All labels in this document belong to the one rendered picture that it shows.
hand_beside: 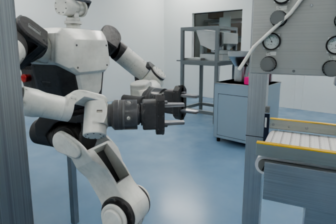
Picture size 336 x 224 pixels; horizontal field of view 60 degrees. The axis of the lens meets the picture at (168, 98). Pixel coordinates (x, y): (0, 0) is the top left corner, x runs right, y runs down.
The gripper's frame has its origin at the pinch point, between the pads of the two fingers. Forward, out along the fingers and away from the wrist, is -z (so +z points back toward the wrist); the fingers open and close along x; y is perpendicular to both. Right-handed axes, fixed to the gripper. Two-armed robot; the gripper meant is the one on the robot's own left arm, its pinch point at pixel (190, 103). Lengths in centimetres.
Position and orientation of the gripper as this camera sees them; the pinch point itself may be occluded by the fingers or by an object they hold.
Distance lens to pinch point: 101.8
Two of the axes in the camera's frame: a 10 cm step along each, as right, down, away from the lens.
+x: 0.0, 9.8, 1.8
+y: -5.6, 1.5, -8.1
